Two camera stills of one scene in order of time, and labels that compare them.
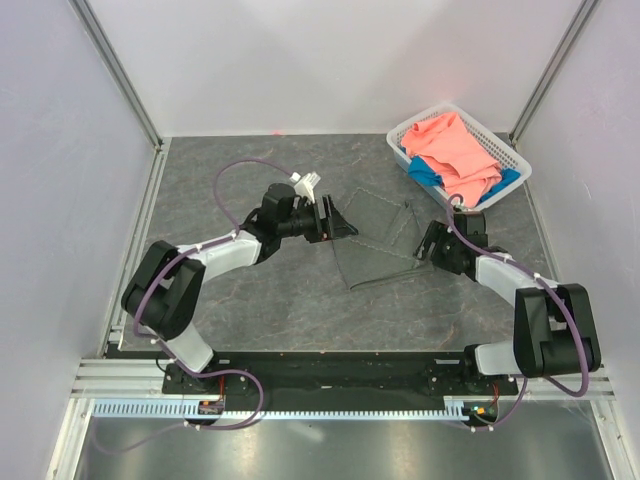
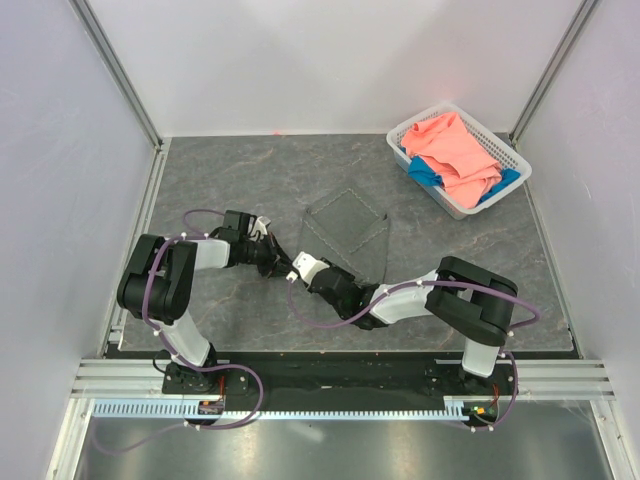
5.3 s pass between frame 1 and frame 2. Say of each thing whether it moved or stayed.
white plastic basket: stayed
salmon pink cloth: stayed
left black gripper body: moved
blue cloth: stayed
